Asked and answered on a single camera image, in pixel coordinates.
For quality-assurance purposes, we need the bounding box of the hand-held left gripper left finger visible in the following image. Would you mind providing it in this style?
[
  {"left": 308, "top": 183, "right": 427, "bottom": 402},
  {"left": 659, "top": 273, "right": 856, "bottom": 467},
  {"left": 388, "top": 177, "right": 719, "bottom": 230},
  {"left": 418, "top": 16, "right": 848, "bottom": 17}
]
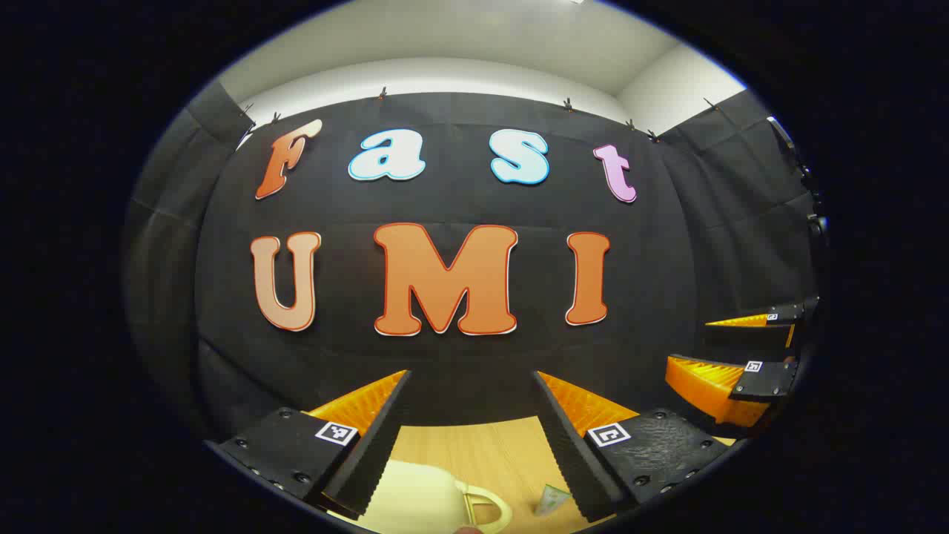
[{"left": 206, "top": 369, "right": 414, "bottom": 518}]

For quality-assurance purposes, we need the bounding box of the small cream suitcase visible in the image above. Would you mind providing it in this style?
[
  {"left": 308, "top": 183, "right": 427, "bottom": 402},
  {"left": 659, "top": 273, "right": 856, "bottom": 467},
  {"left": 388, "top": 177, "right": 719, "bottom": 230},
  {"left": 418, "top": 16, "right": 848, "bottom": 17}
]
[{"left": 326, "top": 460, "right": 514, "bottom": 534}]

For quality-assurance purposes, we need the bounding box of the small pale green tube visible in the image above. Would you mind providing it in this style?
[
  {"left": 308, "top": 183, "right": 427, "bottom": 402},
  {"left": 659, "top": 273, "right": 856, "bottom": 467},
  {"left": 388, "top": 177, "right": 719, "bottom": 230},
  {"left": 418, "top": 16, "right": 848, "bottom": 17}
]
[{"left": 534, "top": 484, "right": 573, "bottom": 518}]

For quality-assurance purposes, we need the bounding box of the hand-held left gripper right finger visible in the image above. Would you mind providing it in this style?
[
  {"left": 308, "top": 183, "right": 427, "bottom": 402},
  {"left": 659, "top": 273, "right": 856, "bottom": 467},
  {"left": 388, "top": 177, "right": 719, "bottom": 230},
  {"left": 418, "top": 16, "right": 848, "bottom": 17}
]
[{"left": 532, "top": 369, "right": 733, "bottom": 523}]

